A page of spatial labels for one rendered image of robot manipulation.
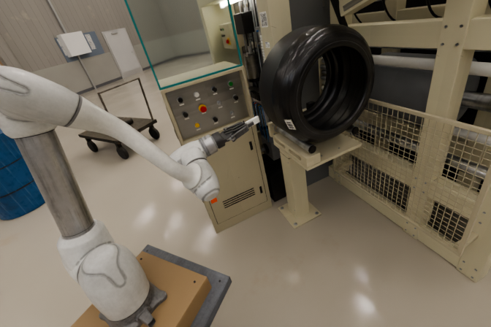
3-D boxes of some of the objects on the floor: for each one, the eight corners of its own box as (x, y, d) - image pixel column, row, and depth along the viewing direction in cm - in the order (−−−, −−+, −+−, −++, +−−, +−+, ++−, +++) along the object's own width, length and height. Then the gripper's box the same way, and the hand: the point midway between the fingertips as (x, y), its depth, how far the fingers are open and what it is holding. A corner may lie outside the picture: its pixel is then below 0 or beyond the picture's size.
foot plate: (278, 208, 207) (277, 206, 206) (302, 195, 214) (302, 194, 213) (294, 229, 185) (294, 227, 184) (321, 214, 191) (321, 212, 190)
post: (288, 209, 203) (210, -285, 83) (300, 204, 206) (243, -280, 86) (296, 220, 192) (220, -334, 72) (310, 212, 196) (258, -327, 75)
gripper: (215, 141, 98) (262, 115, 102) (207, 130, 109) (250, 108, 113) (221, 154, 101) (267, 129, 106) (213, 143, 112) (255, 120, 117)
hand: (252, 122), depth 109 cm, fingers closed
